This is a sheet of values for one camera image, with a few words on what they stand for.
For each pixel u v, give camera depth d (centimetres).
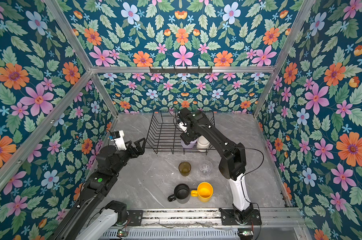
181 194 82
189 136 75
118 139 62
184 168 91
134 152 64
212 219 75
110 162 53
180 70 92
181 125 80
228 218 73
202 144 90
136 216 74
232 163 51
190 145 79
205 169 89
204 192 81
